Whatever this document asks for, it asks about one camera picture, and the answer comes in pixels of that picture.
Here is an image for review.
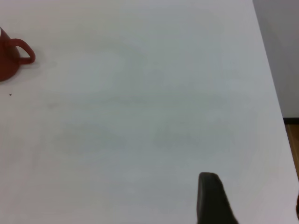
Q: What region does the red ceramic mug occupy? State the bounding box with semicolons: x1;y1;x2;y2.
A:
0;27;36;82

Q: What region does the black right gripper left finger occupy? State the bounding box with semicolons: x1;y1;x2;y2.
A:
195;172;239;224

